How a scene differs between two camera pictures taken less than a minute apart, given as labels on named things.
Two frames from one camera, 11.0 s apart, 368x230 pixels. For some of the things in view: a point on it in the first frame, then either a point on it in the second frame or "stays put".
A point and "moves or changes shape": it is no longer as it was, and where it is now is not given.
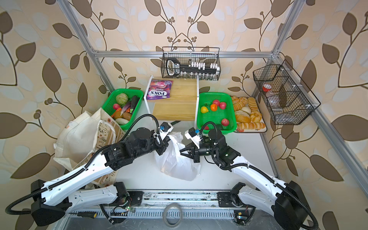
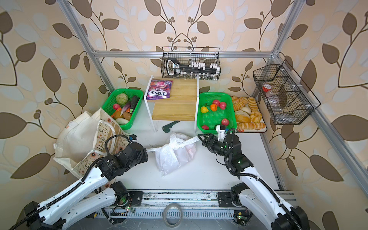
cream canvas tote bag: [79, 140] stays put
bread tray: [249, 118] stays put
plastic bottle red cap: [273, 99] stays put
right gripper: [193, 153] to [212, 138]
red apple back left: [216, 102] stays put
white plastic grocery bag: [172, 162] moves or changes shape
